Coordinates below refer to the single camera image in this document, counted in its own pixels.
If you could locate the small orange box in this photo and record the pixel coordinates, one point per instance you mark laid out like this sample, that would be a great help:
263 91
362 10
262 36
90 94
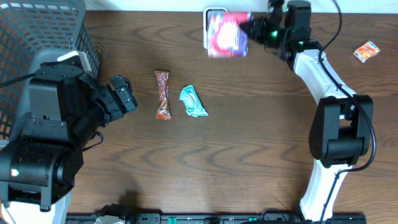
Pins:
366 51

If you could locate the dark grey plastic basket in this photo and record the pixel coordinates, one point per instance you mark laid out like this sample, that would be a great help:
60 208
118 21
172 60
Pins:
18 46

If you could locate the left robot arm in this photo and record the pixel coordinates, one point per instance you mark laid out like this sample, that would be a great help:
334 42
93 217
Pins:
37 179

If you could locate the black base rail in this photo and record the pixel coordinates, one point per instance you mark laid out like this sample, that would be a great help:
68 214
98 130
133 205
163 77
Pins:
156 218

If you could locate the purple red noodle packet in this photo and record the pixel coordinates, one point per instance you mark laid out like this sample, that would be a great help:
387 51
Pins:
224 37

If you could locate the red orange chocolate bar wrapper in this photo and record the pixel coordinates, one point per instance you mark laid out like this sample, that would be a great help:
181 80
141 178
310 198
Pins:
163 111

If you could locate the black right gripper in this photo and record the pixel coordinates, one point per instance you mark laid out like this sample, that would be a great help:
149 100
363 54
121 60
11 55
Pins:
255 33

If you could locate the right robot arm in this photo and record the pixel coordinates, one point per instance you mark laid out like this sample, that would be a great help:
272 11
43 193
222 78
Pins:
342 138

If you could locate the teal snack wrapper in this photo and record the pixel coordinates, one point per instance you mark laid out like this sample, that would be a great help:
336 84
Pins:
193 105

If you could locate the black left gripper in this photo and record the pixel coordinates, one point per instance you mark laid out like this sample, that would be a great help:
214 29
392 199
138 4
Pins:
122 94

